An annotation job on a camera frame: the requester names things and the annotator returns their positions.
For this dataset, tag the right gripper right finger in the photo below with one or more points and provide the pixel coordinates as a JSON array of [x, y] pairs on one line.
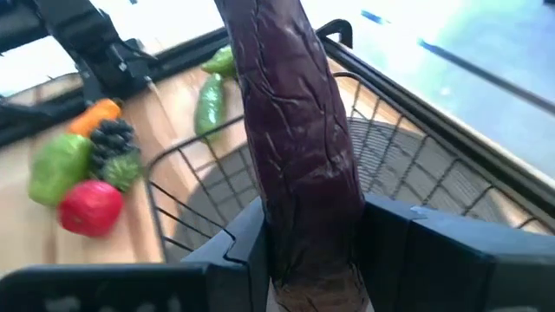
[[455, 268]]

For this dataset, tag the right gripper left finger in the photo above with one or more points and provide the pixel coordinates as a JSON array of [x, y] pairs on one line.
[[130, 290]]

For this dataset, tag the red round fake fruit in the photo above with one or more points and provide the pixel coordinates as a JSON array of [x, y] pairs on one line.
[[91, 208]]

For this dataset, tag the dark grapes with green leaves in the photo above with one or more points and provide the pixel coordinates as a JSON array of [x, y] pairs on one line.
[[110, 141]]

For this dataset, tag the green cucumber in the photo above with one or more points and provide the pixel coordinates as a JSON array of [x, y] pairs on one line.
[[210, 106]]

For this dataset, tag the long purple eggplant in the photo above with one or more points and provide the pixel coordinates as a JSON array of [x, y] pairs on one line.
[[295, 130]]

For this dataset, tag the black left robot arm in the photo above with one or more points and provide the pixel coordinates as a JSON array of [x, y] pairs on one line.
[[86, 34]]

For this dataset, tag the grey round woven placemat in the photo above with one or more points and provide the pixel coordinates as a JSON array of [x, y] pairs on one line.
[[390, 143]]

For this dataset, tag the orange carrot on table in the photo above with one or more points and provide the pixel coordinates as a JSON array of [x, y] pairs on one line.
[[93, 117]]

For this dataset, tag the green long pepper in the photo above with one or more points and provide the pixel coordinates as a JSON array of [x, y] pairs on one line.
[[221, 63]]

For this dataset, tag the black aluminium table frame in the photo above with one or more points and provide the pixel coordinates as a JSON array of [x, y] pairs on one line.
[[511, 171]]

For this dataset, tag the black clamp bracket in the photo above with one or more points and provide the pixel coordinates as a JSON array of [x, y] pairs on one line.
[[342, 27]]

